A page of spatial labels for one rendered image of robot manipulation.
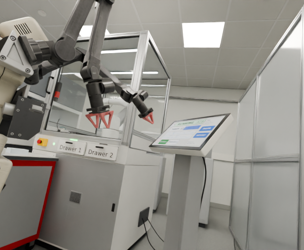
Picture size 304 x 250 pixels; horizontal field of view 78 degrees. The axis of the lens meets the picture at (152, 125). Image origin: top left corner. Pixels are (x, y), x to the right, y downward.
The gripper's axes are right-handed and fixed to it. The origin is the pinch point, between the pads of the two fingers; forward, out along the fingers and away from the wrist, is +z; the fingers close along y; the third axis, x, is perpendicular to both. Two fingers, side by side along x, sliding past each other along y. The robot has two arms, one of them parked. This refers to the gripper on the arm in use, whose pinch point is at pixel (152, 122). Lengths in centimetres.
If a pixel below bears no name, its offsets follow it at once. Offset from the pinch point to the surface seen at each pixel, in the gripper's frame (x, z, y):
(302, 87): -72, 34, -55
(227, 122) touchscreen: -17.4, 17.8, -38.7
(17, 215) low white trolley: 100, 1, 68
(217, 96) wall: -298, 126, 202
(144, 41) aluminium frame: -59, -50, 35
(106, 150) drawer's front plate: 25, 4, 47
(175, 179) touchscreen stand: 14.8, 35.7, -8.2
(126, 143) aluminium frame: 10.9, 8.4, 35.6
